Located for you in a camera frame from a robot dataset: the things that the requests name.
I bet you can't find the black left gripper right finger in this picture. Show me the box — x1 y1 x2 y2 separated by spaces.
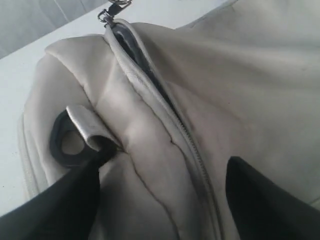
225 156 320 240

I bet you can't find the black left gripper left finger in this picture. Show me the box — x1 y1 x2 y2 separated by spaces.
0 149 117 240

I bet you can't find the cream duffel bag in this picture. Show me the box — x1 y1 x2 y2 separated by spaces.
18 0 320 240

